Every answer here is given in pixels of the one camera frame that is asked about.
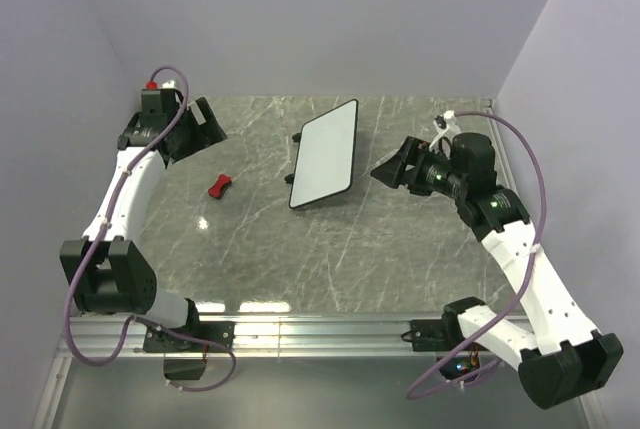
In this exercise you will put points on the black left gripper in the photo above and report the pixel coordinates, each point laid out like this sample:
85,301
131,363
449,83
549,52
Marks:
206,134

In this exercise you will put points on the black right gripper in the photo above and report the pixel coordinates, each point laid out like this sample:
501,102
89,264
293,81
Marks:
414,152

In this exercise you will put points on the red and black whiteboard eraser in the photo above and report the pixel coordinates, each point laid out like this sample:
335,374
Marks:
220,187

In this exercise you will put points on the small black-framed whiteboard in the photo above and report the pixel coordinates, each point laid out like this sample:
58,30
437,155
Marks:
325,158

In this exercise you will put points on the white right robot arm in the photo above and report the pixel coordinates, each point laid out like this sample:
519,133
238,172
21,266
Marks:
563,355

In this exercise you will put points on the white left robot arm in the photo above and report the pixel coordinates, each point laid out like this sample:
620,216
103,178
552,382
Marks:
106,271

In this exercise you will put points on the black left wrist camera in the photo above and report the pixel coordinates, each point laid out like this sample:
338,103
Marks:
158,107

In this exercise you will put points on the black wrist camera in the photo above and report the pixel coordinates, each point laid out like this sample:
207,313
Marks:
473,156
158,107

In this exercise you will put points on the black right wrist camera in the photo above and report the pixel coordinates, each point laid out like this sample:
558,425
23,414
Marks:
473,156

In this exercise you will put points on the aluminium side rail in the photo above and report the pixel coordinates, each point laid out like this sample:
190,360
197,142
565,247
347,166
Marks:
497,133

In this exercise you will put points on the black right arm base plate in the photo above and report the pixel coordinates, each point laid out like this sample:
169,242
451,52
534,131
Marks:
433,335

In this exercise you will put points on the aluminium extrusion rail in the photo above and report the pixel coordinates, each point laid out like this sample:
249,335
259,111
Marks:
270,335

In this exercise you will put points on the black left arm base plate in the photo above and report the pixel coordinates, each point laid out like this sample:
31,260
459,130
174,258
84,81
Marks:
204,337

